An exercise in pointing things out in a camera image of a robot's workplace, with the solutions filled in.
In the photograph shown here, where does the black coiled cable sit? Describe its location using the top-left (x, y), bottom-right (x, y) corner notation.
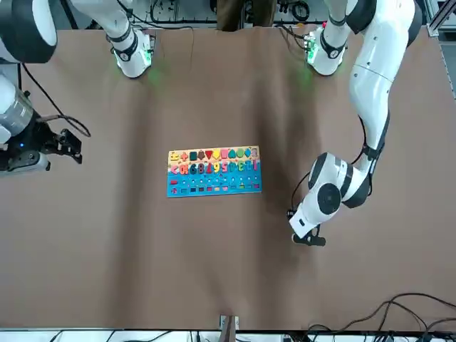
top-left (291, 0), bottom-right (311, 21)

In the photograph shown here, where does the aluminium profile post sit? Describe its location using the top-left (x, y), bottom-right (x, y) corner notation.
top-left (219, 314), bottom-right (239, 342)

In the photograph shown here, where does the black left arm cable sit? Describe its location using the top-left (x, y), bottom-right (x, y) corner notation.
top-left (286, 113), bottom-right (391, 219)

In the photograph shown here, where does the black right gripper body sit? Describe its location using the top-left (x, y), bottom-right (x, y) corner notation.
top-left (6, 120), bottom-right (54, 155)

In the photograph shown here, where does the blue wooden toy board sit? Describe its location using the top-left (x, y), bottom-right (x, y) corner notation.
top-left (166, 145), bottom-right (264, 198)

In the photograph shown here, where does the aluminium frame profile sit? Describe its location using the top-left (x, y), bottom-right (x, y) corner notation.
top-left (425, 0), bottom-right (456, 36)

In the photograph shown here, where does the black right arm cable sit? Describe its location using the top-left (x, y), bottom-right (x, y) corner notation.
top-left (19, 62), bottom-right (92, 138)

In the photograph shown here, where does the person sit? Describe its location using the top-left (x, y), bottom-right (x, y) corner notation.
top-left (213, 0), bottom-right (276, 32)

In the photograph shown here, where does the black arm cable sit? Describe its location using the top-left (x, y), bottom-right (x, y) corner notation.
top-left (19, 62), bottom-right (92, 138)
top-left (286, 113), bottom-right (391, 219)

